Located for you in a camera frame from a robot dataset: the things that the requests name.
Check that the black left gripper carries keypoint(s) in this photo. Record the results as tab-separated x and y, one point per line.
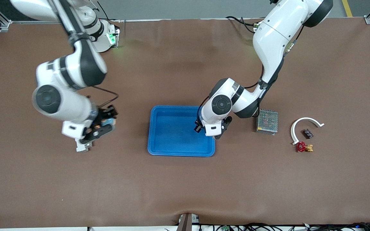
198	125

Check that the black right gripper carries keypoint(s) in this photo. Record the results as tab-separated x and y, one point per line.
103	114

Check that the blue service bell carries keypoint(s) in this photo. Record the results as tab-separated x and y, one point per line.
109	122

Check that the maroon electrolytic capacitor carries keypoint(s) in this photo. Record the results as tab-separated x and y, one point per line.
307	133

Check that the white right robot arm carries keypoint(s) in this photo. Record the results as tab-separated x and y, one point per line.
69	69

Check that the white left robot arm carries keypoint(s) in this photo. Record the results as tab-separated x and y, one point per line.
275	35

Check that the blue plastic tray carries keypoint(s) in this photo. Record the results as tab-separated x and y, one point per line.
175	138

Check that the white circuit breaker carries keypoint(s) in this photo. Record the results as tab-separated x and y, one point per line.
83	147

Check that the brown table mat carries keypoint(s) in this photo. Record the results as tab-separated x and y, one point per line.
185	192

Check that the metal mesh power supply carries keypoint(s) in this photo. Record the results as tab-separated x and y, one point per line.
267	121

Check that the grey metal table clamp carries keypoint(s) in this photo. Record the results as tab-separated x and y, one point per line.
187	223

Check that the white curved plastic clamp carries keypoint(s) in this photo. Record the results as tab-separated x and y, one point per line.
307	118

